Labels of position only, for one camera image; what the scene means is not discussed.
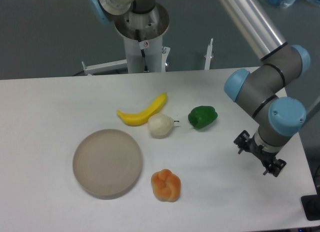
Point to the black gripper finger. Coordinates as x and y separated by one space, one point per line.
243 142
273 166

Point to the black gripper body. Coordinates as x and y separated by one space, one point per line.
258 151

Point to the yellow toy banana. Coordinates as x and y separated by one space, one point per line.
138 119

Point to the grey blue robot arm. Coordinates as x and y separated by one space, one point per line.
255 92

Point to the green toy bell pepper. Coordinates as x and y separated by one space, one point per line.
202 116

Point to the black device at table edge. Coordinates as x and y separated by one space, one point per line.
311 207

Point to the white toy pear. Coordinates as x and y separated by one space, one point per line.
160 125

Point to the orange knotted bread roll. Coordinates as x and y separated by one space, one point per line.
166 186

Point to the beige round plate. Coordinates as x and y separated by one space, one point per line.
107 163

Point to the white metal bracket right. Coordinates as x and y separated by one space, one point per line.
209 55

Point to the white metal bracket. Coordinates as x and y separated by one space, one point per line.
209 55
104 67

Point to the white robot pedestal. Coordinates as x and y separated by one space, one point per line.
142 36

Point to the white metal bracket left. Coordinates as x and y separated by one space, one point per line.
104 67

